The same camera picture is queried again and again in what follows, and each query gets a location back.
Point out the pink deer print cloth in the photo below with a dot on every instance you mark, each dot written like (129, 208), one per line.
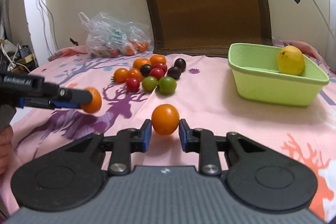
(206, 97)

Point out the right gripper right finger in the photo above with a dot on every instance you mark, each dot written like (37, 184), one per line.
(254, 174)

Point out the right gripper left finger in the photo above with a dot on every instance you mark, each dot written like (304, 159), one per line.
(75, 173)

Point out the yellow lemon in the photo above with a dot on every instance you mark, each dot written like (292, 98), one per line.
(290, 61)

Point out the person's left hand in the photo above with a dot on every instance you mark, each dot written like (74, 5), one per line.
(5, 147)

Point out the red cherry tomato front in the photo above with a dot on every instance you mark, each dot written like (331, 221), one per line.
(132, 84)

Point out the green plastic basket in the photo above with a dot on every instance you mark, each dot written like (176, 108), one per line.
(257, 77)

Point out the orange tomato with stem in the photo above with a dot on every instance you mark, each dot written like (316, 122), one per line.
(120, 76)

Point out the red tomato back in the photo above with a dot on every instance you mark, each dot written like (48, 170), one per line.
(161, 66)

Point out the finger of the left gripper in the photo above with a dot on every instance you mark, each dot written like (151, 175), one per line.
(46, 104)
(60, 94)

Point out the mandarin orange back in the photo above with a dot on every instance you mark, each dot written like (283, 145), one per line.
(157, 59)

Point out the mandarin orange front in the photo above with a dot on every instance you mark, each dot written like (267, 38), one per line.
(138, 63)

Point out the brown seat cushion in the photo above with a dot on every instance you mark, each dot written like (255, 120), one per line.
(208, 27)

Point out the dark plum front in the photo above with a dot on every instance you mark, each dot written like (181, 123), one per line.
(174, 72)

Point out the red tomato middle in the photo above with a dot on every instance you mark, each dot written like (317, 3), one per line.
(157, 73)

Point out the mandarin orange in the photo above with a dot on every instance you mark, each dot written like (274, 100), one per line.
(138, 63)
(157, 59)

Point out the dark tomato centre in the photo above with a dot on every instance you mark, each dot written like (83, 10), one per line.
(145, 70)

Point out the clear plastic bag of fruit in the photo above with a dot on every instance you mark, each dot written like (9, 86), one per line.
(110, 37)

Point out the green tomato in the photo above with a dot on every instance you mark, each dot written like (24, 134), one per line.
(149, 83)
(167, 86)

